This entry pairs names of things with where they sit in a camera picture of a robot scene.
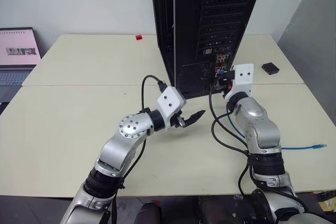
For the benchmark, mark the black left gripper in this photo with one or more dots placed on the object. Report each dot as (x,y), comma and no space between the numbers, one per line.
(179,122)

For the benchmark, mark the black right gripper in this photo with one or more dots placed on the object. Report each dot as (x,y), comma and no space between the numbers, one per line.
(229,75)

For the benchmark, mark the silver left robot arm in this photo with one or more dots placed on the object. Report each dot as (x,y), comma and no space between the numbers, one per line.
(115,150)

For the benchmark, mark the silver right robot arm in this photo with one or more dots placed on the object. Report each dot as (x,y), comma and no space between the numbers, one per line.
(262,129)

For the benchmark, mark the black computer tower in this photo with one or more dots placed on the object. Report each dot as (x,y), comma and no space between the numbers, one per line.
(204,24)

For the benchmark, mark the small black box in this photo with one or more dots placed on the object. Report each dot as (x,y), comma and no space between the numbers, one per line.
(270,68)

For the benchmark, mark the small red block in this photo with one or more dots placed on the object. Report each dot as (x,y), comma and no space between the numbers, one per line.
(138,37)

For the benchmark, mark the dark rounded shape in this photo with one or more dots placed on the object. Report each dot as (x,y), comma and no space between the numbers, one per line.
(148,214)

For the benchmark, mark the yellow and black floor clutter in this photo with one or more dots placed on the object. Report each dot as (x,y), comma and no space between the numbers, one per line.
(325,201)

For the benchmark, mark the grey open laptop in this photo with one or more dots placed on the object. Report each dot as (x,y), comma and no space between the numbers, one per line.
(17,51)

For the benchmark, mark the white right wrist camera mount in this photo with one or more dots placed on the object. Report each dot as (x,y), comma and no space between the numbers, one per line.
(244,77)

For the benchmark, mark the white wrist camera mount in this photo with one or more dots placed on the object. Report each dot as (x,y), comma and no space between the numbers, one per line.
(244,77)
(170,102)

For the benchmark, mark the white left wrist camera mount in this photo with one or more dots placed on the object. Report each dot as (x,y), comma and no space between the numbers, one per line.
(170,102)

